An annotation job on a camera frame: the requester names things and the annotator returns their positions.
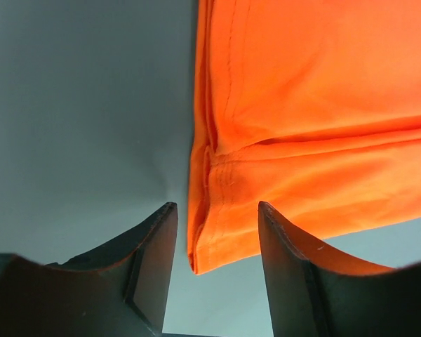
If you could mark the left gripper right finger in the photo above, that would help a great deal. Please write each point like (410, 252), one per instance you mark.
(315, 289)

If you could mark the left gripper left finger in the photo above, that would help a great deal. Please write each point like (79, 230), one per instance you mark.
(119, 288)

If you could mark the orange t-shirt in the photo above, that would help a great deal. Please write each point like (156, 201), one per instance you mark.
(312, 106)

